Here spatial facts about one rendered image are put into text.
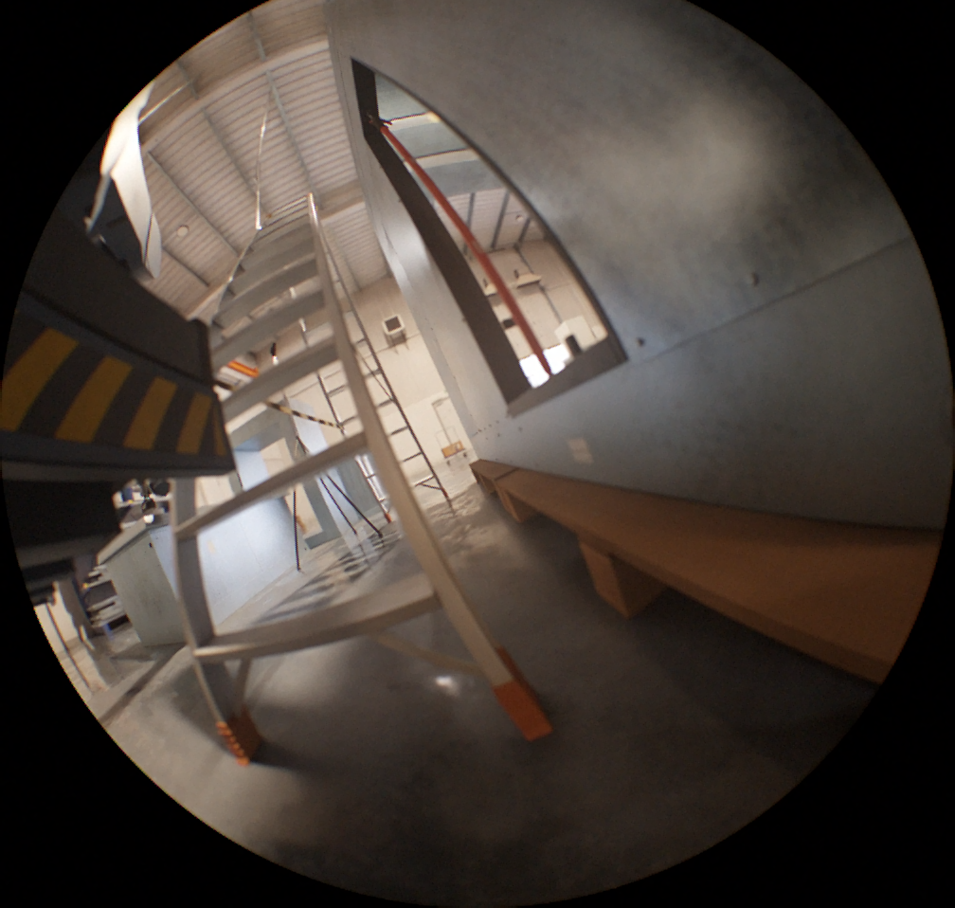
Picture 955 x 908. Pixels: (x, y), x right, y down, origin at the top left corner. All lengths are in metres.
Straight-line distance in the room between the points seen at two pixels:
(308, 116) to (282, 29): 2.53
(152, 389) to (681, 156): 0.38
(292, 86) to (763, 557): 8.14
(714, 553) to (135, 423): 0.41
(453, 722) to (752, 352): 0.53
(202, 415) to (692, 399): 0.42
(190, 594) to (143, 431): 0.50
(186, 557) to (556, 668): 0.67
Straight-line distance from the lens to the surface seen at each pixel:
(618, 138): 0.30
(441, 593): 0.34
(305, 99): 8.07
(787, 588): 0.25
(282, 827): 0.55
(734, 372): 0.27
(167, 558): 1.80
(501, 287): 0.77
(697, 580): 0.27
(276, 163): 8.56
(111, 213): 1.02
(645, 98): 0.29
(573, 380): 0.45
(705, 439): 0.32
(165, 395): 0.22
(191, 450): 0.21
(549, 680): 0.45
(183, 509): 0.70
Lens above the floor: 0.35
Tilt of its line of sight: 1 degrees up
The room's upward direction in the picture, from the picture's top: 25 degrees counter-clockwise
